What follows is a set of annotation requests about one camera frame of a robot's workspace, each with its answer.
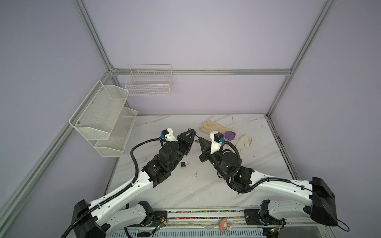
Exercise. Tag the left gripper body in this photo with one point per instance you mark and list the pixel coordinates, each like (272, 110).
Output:
(183, 148)

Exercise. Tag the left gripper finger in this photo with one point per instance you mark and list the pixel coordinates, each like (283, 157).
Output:
(187, 136)
(189, 146)

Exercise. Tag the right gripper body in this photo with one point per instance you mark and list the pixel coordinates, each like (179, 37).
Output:
(214, 159)

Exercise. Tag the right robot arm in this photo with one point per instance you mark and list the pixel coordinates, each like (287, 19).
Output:
(315, 196)

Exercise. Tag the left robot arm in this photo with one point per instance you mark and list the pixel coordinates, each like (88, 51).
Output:
(103, 215)

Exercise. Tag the left black padlock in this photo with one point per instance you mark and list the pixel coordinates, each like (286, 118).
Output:
(184, 164)

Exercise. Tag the cream leather glove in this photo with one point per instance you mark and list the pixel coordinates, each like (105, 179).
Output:
(208, 126)

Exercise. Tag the white knit glove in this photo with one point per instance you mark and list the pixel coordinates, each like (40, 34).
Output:
(243, 143)

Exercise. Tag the pink toy figure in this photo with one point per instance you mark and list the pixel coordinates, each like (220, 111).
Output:
(225, 226)

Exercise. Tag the white mesh two-tier shelf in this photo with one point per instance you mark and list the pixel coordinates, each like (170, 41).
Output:
(104, 120)

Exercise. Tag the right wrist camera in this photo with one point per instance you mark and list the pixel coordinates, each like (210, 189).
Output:
(217, 139)

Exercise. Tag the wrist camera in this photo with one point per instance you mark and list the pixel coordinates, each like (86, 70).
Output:
(217, 139)
(168, 135)

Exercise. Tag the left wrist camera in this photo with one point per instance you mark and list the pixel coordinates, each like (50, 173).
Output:
(168, 135)

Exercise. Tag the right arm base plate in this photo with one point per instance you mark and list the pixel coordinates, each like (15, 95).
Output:
(259, 217)

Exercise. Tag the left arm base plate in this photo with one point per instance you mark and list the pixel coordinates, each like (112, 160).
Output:
(154, 219)

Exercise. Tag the white wire basket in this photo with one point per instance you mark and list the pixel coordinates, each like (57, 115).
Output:
(150, 80)

